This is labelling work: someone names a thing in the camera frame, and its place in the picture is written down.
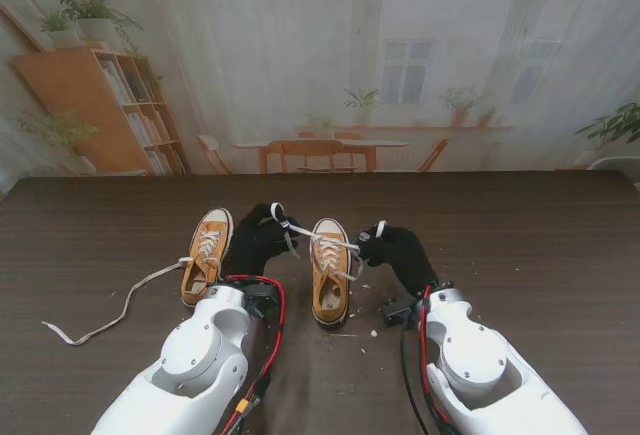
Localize red cable on right arm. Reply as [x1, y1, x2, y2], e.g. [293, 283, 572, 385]
[417, 284, 451, 435]

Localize red cable on left arm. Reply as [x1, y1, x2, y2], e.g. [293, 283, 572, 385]
[219, 277, 287, 435]

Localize black cable on table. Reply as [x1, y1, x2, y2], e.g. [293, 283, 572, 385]
[398, 324, 432, 435]

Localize yellow canvas sneaker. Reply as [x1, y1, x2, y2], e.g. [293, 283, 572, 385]
[179, 207, 236, 311]
[309, 218, 353, 331]

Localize printed room scene backdrop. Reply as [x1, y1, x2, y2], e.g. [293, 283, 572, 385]
[0, 0, 640, 176]

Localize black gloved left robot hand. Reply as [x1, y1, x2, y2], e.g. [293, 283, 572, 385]
[227, 203, 301, 281]

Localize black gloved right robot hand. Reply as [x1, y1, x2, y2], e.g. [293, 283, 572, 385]
[355, 222, 441, 296]

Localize red cable on arm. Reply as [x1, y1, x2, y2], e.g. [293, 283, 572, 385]
[219, 277, 287, 435]
[417, 284, 451, 435]

